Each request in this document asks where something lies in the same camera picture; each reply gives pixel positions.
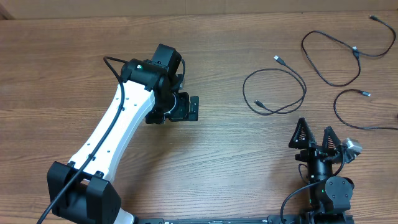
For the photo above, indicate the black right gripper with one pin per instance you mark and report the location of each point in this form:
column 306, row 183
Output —
column 313, row 149

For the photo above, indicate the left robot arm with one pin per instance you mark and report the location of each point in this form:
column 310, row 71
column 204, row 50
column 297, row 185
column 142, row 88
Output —
column 82, row 191

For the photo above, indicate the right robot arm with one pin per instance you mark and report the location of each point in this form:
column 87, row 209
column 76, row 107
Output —
column 329, row 193

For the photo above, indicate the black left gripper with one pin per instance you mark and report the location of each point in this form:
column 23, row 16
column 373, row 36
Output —
column 182, row 112

